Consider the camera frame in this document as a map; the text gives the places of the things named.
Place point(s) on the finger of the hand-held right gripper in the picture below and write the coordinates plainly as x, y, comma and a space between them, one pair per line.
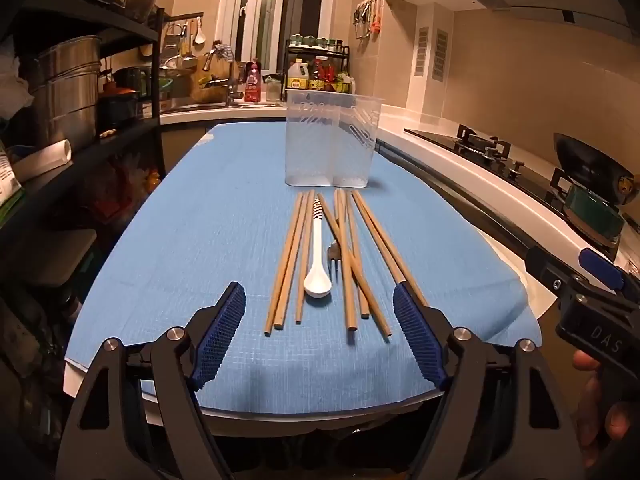
547, 267
600, 265

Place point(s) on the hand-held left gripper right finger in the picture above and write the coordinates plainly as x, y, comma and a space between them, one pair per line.
417, 332

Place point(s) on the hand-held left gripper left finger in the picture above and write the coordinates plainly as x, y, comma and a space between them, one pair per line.
220, 332

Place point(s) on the wooden chopstick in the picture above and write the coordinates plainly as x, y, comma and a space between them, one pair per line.
372, 265
284, 264
350, 272
385, 235
308, 230
354, 230
348, 300
293, 260

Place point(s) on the small dark metal fork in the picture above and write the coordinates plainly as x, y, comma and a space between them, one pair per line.
332, 255

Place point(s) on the clear plastic utensil container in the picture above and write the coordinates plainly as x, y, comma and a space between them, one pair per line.
310, 150

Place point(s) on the person's right hand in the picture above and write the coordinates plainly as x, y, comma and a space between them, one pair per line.
587, 410

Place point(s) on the green bowl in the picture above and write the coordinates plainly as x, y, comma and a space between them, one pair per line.
592, 215

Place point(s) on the black burner grate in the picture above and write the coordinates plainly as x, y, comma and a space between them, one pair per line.
480, 142
560, 180

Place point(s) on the black glass gas cooktop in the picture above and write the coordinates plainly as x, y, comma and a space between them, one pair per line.
530, 175

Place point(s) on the blue table mat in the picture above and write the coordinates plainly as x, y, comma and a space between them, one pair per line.
200, 235

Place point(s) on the black wok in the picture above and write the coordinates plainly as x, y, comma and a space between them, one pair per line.
585, 160

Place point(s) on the red plastic bag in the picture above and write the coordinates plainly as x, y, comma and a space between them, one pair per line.
120, 195

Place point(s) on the grey box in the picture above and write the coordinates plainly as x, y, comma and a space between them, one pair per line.
50, 255

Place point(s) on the black metal shelf rack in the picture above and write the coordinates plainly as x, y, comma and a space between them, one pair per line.
150, 125

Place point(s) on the steel kitchen sink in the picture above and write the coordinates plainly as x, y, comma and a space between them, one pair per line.
200, 106

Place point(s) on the small beige object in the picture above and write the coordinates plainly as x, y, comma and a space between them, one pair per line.
107, 133

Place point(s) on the metal sink faucet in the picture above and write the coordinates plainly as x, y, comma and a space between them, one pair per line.
230, 90

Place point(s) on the white paper roll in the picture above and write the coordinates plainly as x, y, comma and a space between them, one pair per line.
45, 157

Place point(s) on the glass jar with lid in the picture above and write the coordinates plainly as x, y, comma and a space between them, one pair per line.
273, 90

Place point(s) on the dark pot with orange lid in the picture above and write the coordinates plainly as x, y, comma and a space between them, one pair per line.
117, 105

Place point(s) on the pink dish soap bottle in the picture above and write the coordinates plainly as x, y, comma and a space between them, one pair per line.
252, 85

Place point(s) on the green food package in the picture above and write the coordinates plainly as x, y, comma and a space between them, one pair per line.
7, 185

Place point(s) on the wooden cutting board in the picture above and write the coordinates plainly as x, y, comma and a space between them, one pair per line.
207, 72

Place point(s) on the yellow label oil jug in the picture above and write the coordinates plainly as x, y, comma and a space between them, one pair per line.
297, 77

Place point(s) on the black pot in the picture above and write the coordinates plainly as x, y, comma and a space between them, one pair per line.
132, 80

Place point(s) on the metal bowl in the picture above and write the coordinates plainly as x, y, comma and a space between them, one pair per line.
175, 66

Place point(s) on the row of sauce bottles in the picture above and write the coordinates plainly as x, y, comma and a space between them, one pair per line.
325, 77

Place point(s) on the blue and white cloth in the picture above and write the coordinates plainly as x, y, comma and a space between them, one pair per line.
224, 52

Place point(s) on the stacked steel steamer pot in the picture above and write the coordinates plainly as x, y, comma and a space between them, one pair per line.
65, 90

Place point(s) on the hanging white ladle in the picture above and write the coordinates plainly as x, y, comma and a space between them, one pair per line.
199, 36

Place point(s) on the hanging metal grater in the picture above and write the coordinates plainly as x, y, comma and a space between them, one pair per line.
172, 39

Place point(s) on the black spice rack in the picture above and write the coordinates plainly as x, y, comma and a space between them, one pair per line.
320, 50

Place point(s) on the hanging orange kitchen tool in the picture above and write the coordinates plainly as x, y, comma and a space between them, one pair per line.
376, 20

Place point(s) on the row of green-lidded spice jars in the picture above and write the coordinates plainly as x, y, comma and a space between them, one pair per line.
310, 41

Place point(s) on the hanging metal kitchen scissors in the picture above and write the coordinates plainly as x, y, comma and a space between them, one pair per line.
361, 15

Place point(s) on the white plastic bag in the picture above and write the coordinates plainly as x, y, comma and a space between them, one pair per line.
12, 87

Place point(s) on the sliding window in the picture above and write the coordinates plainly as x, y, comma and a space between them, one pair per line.
260, 10

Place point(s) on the grey wall vent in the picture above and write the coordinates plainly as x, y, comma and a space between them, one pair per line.
422, 52
440, 55

